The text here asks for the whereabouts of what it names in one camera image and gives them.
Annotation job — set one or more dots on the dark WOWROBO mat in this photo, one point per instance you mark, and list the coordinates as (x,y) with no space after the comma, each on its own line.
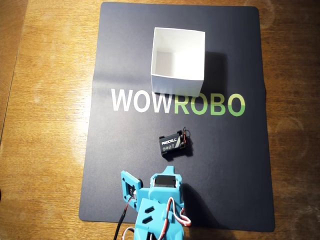
(225,162)

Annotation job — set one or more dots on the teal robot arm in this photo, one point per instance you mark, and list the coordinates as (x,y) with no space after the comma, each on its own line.
(155,222)

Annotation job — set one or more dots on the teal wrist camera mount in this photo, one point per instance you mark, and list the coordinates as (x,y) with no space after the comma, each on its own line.
(127,182)

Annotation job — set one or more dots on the white open cardboard box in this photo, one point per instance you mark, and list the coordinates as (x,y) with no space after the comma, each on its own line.
(175,82)

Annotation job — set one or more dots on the teal gripper with servo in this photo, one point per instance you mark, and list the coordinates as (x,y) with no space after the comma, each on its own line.
(165,181)

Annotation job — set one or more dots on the black Procell battery pack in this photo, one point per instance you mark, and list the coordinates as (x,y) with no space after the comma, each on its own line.
(171,143)

